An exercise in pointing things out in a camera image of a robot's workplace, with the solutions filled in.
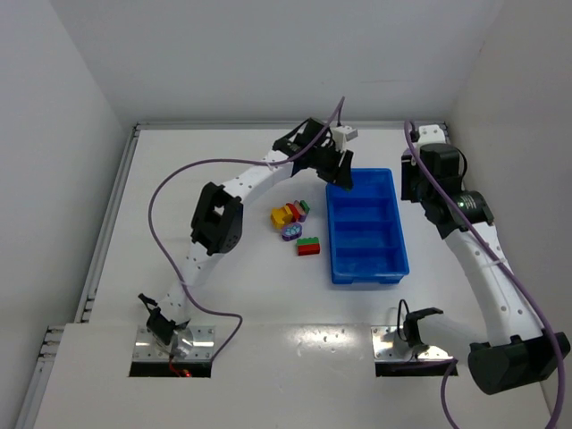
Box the purple flower lego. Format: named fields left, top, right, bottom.
left=281, top=223, right=303, bottom=241

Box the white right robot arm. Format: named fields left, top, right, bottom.
left=401, top=122, right=571, bottom=395

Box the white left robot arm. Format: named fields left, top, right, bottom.
left=139, top=118, right=358, bottom=357

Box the green lego in cluster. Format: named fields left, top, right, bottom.
left=299, top=200, right=310, bottom=215

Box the red lego in cluster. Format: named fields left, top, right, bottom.
left=286, top=203, right=301, bottom=223

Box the blue compartment bin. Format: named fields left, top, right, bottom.
left=325, top=168, right=410, bottom=285

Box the yellow lego piece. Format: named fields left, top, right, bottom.
left=270, top=206, right=294, bottom=230

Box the green top lego brick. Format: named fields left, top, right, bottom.
left=296, top=237, right=319, bottom=247

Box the red bottom lego brick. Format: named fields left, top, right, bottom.
left=297, top=243, right=321, bottom=257

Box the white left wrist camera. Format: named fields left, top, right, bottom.
left=331, top=125, right=358, bottom=152

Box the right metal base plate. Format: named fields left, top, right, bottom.
left=371, top=325, right=452, bottom=364

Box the metal base plate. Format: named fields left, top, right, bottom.
left=371, top=325, right=452, bottom=364
left=132, top=325, right=215, bottom=363

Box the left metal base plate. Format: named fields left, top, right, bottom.
left=132, top=325, right=215, bottom=363

